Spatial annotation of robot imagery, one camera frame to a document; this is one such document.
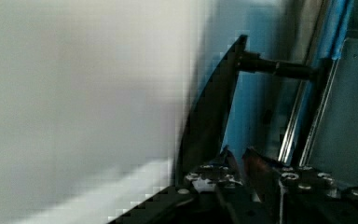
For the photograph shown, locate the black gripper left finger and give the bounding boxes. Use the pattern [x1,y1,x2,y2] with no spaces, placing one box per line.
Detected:
[184,146,242,190]

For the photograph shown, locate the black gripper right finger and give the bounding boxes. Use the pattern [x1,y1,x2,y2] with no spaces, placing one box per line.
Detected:
[242,147,336,200]

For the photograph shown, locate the silver toaster oven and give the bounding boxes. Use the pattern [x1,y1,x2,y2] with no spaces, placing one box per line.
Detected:
[173,0,358,186]

